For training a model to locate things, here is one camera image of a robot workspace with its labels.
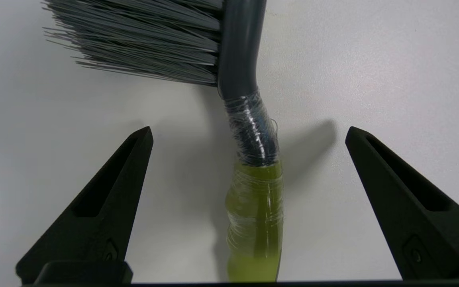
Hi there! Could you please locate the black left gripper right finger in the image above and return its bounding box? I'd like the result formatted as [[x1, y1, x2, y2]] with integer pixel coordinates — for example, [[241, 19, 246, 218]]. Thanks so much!
[[345, 126, 459, 281]]

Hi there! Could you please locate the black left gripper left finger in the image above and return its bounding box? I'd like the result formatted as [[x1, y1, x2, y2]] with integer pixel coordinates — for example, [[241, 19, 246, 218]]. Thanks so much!
[[16, 126, 154, 285]]

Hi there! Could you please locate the grey brush with green handle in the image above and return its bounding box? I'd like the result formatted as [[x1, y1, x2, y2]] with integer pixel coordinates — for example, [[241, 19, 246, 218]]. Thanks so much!
[[41, 0, 284, 283]]

